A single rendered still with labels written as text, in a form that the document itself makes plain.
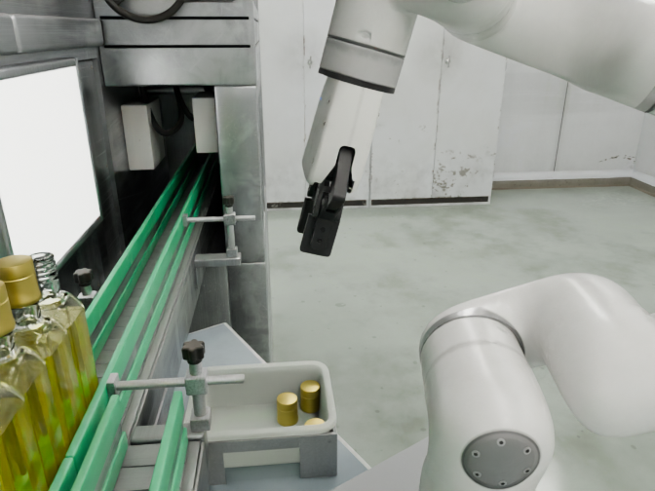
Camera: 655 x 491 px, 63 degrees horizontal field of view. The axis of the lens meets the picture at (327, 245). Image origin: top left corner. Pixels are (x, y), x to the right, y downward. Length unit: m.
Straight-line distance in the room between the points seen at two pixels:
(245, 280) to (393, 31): 1.17
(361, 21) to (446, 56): 3.90
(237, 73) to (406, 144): 3.07
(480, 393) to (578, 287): 0.14
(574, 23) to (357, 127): 0.21
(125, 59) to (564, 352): 1.24
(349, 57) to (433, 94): 3.89
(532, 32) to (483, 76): 3.93
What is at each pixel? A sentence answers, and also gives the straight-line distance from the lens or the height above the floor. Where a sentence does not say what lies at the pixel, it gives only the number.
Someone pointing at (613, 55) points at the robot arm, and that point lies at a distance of 0.50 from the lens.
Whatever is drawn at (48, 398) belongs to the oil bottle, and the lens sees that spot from 0.62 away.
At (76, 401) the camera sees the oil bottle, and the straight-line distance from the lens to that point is 0.69.
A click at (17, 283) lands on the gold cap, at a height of 1.14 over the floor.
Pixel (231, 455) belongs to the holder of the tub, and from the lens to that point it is 0.85.
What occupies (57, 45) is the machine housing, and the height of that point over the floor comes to 1.34.
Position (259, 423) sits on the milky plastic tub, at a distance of 0.94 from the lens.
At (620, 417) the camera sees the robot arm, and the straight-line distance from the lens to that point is 0.47.
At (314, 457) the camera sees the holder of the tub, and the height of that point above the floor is 0.79.
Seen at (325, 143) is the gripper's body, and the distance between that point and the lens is 0.49.
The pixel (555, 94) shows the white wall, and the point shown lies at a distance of 5.29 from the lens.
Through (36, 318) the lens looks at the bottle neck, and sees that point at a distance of 0.63.
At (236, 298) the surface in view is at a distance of 1.61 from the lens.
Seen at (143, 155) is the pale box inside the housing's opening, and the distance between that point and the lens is 1.62.
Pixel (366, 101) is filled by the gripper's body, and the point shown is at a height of 1.31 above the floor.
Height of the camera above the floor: 1.37
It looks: 22 degrees down
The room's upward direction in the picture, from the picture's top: straight up
